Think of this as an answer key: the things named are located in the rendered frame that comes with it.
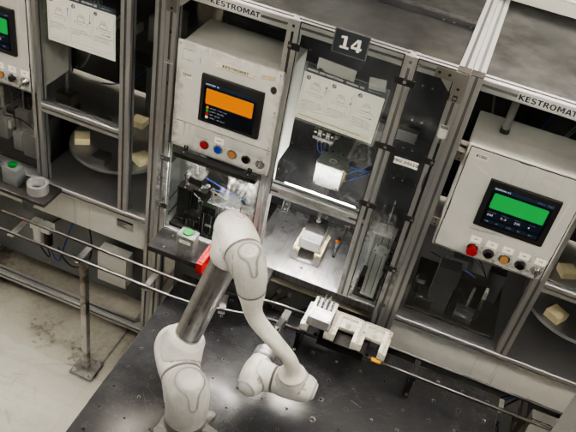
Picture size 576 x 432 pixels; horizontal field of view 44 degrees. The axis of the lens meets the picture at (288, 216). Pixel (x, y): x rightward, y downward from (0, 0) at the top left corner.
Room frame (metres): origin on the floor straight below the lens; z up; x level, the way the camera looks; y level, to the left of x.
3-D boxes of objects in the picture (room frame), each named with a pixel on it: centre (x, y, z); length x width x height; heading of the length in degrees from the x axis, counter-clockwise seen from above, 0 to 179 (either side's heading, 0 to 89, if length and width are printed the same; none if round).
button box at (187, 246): (2.26, 0.39, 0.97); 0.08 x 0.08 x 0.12; 77
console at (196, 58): (2.45, 0.29, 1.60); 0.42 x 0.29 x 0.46; 77
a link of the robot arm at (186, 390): (1.59, 0.22, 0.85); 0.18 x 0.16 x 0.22; 26
